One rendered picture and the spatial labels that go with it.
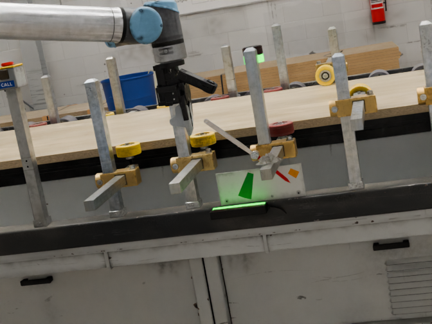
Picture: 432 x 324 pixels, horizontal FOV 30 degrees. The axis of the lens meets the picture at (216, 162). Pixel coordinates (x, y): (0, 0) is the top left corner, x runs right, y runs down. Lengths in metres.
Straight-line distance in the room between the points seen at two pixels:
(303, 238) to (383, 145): 0.39
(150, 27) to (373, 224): 0.92
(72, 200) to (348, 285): 0.99
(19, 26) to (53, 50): 8.14
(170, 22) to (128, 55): 7.62
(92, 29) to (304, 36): 7.58
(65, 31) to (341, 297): 1.36
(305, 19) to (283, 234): 7.10
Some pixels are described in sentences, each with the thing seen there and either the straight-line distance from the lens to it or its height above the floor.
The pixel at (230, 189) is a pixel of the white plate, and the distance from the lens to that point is 2.44.
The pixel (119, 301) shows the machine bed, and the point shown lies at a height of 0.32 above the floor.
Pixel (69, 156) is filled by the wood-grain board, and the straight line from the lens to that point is 2.74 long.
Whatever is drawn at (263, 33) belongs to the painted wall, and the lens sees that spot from 9.52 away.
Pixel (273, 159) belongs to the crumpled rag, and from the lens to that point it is 2.18.
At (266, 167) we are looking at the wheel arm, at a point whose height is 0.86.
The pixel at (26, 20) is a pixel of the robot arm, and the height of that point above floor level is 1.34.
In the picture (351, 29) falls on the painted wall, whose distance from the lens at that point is 9.48.
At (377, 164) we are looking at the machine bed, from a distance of 2.62.
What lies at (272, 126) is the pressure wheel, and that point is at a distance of 2.47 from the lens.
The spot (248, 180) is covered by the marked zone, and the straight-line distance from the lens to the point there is 2.42.
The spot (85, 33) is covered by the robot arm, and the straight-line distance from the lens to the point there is 1.99.
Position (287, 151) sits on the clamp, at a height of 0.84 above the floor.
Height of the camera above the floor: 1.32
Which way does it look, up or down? 11 degrees down
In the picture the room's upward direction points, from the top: 10 degrees counter-clockwise
